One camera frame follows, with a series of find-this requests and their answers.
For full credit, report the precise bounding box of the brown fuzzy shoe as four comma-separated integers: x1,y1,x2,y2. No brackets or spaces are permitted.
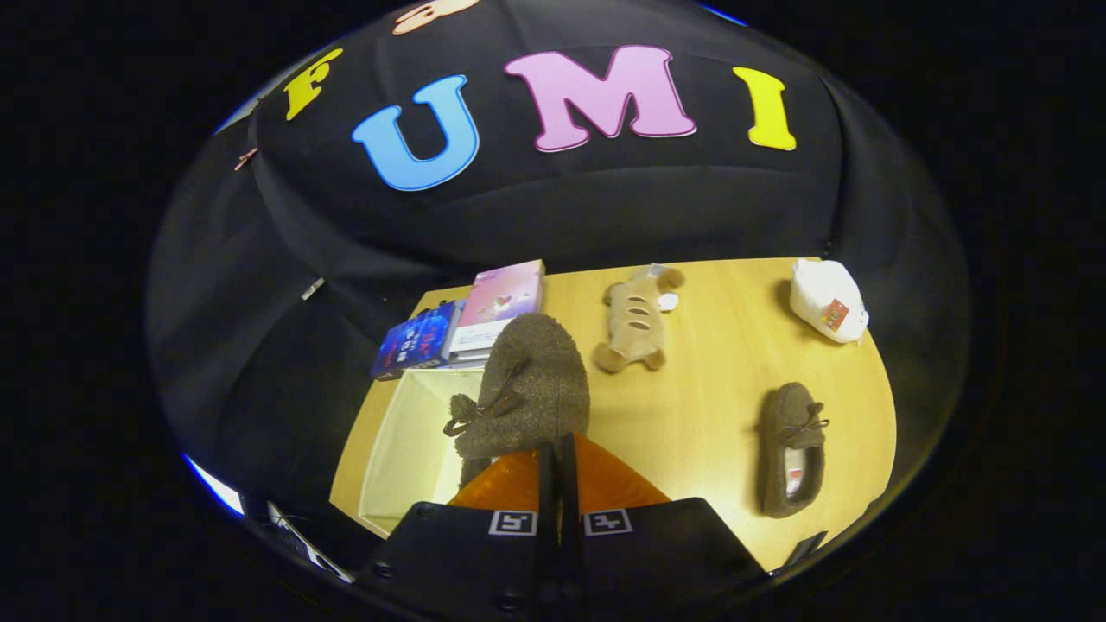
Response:
758,382,830,519
442,313,592,489

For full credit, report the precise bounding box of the cream fabric storage box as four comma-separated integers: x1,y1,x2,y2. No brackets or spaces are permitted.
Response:
357,367,493,538

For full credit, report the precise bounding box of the white plush pouch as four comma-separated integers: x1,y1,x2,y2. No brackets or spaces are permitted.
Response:
789,257,870,345

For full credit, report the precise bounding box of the tan bread plush toy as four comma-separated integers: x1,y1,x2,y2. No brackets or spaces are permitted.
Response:
592,263,685,374

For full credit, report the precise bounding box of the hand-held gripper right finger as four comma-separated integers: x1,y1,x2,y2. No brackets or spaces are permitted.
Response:
558,432,768,609

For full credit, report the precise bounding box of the blue book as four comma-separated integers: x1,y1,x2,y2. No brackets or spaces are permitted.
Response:
370,300,467,381

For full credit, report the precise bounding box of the pink book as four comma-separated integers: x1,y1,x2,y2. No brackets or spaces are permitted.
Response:
449,259,547,355

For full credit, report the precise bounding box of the black backdrop cloth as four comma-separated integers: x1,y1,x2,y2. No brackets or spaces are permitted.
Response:
147,0,973,554

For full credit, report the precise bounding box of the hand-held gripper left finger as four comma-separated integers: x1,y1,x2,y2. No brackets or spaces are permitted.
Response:
357,444,559,611

